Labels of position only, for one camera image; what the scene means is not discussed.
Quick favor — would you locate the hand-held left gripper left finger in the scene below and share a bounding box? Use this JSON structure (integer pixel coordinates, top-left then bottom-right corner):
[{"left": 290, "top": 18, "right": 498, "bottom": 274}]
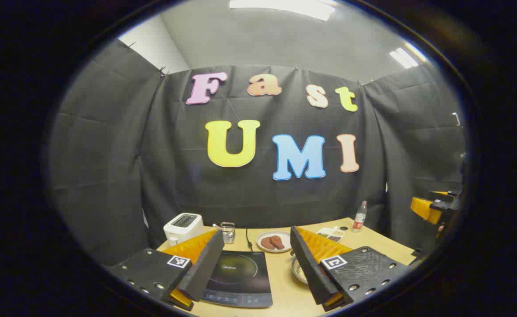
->
[{"left": 107, "top": 228, "right": 225, "bottom": 311}]

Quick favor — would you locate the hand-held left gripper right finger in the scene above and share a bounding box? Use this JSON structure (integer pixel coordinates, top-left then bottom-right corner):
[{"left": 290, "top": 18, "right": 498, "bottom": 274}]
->
[{"left": 290, "top": 226, "right": 411, "bottom": 312}]

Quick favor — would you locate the stainless steel pot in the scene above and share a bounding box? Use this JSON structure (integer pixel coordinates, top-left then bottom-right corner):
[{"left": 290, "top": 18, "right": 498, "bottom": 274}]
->
[{"left": 291, "top": 257, "right": 309, "bottom": 285}]

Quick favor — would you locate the black induction cooktop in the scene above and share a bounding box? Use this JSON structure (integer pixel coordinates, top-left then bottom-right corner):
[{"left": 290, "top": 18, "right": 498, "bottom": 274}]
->
[{"left": 201, "top": 250, "right": 273, "bottom": 308}]

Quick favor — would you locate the round white plate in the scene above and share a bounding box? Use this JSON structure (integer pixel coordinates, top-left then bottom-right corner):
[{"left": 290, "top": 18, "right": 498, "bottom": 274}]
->
[{"left": 256, "top": 231, "right": 292, "bottom": 254}]

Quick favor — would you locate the white divided tray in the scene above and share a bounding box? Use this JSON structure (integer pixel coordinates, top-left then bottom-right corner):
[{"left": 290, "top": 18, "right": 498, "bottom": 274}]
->
[{"left": 317, "top": 226, "right": 345, "bottom": 243}]

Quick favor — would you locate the white toaster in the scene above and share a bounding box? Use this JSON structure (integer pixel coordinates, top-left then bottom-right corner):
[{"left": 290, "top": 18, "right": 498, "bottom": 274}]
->
[{"left": 163, "top": 213, "right": 204, "bottom": 246}]

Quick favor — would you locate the clear plastic water bottle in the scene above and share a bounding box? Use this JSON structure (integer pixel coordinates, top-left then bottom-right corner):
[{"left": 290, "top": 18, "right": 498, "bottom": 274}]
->
[{"left": 351, "top": 201, "right": 368, "bottom": 233}]

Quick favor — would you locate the black backdrop cloth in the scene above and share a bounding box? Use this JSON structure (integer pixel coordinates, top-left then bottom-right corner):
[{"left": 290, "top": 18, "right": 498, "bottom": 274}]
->
[{"left": 49, "top": 39, "right": 466, "bottom": 267}]

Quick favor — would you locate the small wire mesh basket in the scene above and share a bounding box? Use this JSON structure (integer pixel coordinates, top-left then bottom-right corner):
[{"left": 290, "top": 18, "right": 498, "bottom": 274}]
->
[{"left": 220, "top": 222, "right": 236, "bottom": 244}]

